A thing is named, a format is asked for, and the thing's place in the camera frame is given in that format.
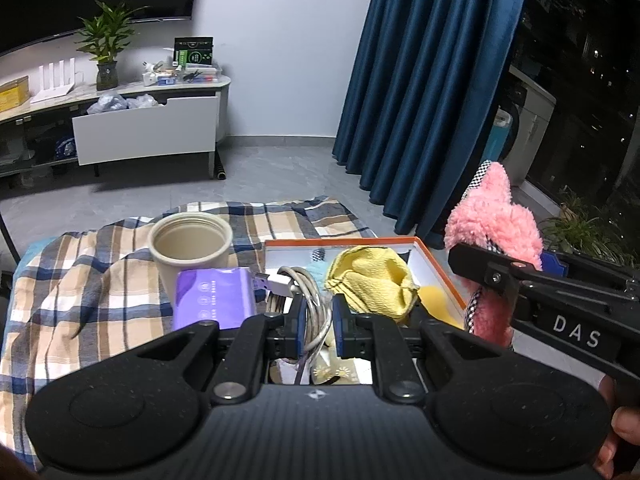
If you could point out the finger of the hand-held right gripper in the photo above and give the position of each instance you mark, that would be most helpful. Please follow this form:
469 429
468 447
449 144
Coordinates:
554 263
480 265

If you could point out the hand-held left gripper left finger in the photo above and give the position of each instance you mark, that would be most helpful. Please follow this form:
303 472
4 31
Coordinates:
300 325

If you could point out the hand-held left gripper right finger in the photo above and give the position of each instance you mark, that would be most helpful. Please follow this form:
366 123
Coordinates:
338 325

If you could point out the pink chenille hand towel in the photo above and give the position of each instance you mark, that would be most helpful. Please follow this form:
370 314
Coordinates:
495 220

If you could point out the yellow sponge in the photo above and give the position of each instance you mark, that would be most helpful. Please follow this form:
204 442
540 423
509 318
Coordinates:
437 300

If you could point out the yellow cloth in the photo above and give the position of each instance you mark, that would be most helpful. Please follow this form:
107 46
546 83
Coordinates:
370 275

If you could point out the blue chenille hand towel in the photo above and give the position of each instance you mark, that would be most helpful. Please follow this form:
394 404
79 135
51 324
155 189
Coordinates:
316 262

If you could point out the white box with orange rim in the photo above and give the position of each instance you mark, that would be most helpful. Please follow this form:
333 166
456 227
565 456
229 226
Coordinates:
295 255

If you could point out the person's right hand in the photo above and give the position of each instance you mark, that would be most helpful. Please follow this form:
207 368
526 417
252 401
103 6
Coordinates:
627 430

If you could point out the small green potted plant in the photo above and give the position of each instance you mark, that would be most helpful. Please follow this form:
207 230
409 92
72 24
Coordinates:
585 235

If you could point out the purple tissue packet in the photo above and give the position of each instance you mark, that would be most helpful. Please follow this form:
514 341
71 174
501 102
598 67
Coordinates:
215 300

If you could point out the beige paper cup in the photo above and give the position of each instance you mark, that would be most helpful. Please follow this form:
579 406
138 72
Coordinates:
192 250

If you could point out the white washing machine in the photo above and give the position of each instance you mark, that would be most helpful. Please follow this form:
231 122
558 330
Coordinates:
532 120

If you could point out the black rolled mat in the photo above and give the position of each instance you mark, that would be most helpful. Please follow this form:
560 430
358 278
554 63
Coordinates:
220 165

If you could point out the dark blue curtain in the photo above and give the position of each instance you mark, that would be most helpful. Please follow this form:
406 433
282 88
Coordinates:
430 85

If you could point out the dark glass window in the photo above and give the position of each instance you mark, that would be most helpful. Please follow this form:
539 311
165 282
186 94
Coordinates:
590 60

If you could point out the plaid blanket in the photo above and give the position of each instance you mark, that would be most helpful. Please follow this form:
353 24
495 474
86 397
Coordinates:
90 300

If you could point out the white cabinet drawer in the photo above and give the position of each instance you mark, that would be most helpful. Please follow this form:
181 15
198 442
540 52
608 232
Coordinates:
145 130

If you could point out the clear storage box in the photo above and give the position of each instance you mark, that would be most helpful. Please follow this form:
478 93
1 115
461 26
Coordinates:
202 75

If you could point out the crumpled clear plastic bag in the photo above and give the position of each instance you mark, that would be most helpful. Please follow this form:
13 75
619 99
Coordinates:
144 102

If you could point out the small blue white box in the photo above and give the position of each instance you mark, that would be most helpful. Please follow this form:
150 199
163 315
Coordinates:
166 80

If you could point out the white plastic container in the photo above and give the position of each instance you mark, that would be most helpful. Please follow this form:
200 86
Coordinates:
151 78

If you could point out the blue bag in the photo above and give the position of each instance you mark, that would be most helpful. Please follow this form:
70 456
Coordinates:
65 150

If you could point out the black and green box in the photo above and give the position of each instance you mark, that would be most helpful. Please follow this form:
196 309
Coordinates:
194 51

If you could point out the crumpled grey plastic bag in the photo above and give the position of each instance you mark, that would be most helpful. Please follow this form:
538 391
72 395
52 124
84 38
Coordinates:
106 104

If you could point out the grey tv cabinet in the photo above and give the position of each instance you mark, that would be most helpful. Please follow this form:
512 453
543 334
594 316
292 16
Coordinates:
45 125

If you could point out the white router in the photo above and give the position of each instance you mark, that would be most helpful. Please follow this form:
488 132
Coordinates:
55 85

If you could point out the bamboo plant in glass vase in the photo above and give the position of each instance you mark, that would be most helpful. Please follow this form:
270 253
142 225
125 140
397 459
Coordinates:
107 35

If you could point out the yellow cardboard box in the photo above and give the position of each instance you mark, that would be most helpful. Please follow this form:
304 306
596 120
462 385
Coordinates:
12 94

